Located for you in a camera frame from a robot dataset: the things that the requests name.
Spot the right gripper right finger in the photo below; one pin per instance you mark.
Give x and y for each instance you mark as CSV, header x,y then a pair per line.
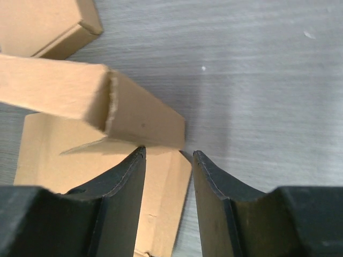
x,y
236,219

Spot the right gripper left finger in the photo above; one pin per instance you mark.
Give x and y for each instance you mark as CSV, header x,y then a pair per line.
x,y
97,218

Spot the brown cardboard box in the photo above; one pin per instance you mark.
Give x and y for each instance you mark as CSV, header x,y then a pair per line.
x,y
48,29
85,119

